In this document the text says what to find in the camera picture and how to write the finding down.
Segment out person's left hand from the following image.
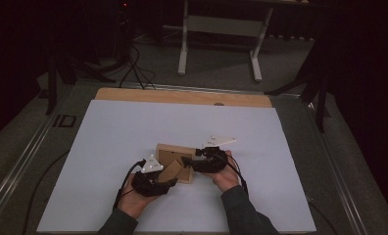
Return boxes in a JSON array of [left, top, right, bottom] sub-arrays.
[[117, 175, 159, 220]]

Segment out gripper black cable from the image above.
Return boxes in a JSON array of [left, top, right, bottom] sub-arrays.
[[112, 159, 147, 212], [225, 154, 250, 199]]

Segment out black floor cable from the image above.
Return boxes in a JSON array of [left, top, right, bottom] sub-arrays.
[[20, 148, 72, 235], [307, 199, 340, 235]]

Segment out white desk frame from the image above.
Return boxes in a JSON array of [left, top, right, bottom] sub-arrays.
[[177, 0, 309, 83]]

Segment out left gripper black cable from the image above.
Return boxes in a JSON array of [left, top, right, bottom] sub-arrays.
[[112, 159, 147, 212]]

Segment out black floor cables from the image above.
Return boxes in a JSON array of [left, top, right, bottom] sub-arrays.
[[118, 43, 158, 91]]

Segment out wooden picture frame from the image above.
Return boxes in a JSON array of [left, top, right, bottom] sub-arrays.
[[155, 143, 198, 185]]

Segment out black floor bracket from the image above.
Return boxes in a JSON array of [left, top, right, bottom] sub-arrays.
[[52, 114, 77, 129]]

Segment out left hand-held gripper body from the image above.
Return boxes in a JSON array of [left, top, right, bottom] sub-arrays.
[[130, 154, 170, 198]]

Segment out person's right hand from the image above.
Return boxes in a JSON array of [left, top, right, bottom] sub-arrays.
[[209, 149, 242, 193]]

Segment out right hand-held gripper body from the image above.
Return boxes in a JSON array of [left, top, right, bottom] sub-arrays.
[[193, 133, 238, 174]]

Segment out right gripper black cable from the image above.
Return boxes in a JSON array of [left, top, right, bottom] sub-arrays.
[[225, 154, 250, 199]]

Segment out white table sheet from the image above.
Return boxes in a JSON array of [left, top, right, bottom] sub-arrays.
[[36, 99, 317, 234]]

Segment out black tripod stand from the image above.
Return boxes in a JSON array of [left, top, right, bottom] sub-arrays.
[[264, 42, 332, 133]]

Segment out metal floor rail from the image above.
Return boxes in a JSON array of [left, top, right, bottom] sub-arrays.
[[300, 99, 369, 235], [126, 81, 303, 98], [0, 106, 66, 226]]

